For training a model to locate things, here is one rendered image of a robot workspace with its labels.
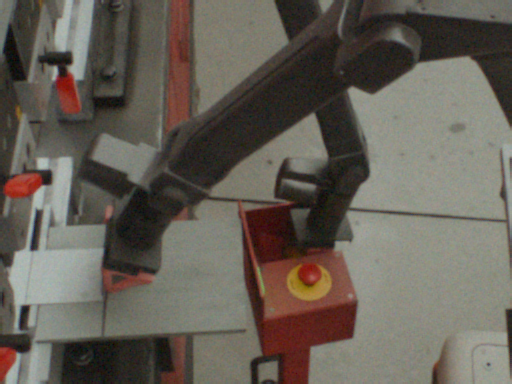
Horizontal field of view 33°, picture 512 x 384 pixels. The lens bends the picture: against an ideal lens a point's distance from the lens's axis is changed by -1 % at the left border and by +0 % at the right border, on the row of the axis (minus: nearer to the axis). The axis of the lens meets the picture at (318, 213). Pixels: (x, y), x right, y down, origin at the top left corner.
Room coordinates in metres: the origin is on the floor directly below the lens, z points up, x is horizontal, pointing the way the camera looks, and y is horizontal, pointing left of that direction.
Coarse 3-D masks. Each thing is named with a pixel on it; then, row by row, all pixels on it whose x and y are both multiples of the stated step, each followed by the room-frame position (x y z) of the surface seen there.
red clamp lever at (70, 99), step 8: (40, 56) 0.78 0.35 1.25; (48, 56) 0.78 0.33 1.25; (56, 56) 0.78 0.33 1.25; (64, 56) 0.78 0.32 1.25; (72, 56) 0.79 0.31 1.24; (48, 64) 0.77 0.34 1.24; (56, 64) 0.78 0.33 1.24; (64, 64) 0.78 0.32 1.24; (64, 72) 0.78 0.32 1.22; (56, 80) 0.78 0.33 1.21; (64, 80) 0.78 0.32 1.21; (72, 80) 0.78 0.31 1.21; (56, 88) 0.78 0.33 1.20; (64, 88) 0.78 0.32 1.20; (72, 88) 0.78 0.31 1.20; (64, 96) 0.78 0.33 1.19; (72, 96) 0.78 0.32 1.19; (64, 104) 0.78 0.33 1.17; (72, 104) 0.78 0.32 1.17; (80, 104) 0.79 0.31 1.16; (72, 112) 0.78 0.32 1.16
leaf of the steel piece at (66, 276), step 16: (48, 256) 0.66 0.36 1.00; (64, 256) 0.66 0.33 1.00; (80, 256) 0.67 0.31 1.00; (96, 256) 0.67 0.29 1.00; (32, 272) 0.63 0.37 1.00; (48, 272) 0.64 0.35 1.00; (64, 272) 0.64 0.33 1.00; (80, 272) 0.64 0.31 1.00; (96, 272) 0.64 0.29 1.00; (32, 288) 0.61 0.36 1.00; (48, 288) 0.61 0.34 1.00; (64, 288) 0.61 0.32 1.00; (80, 288) 0.61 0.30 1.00; (96, 288) 0.62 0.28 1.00; (32, 304) 0.59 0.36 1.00
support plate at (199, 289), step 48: (48, 240) 0.69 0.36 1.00; (96, 240) 0.69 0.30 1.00; (192, 240) 0.71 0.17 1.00; (240, 240) 0.71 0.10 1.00; (144, 288) 0.62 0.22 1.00; (192, 288) 0.63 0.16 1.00; (240, 288) 0.63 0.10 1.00; (48, 336) 0.54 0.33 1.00; (96, 336) 0.55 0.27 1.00; (144, 336) 0.55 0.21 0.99
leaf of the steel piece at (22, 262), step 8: (16, 256) 0.66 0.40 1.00; (24, 256) 0.66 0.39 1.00; (16, 264) 0.65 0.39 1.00; (24, 264) 0.65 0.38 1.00; (16, 272) 0.63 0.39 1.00; (24, 272) 0.63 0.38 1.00; (16, 280) 0.62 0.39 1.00; (24, 280) 0.62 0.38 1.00; (16, 288) 0.61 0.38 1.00; (24, 288) 0.61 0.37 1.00; (16, 296) 0.60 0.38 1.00; (24, 296) 0.60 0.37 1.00; (16, 304) 0.58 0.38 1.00; (24, 304) 0.58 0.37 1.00
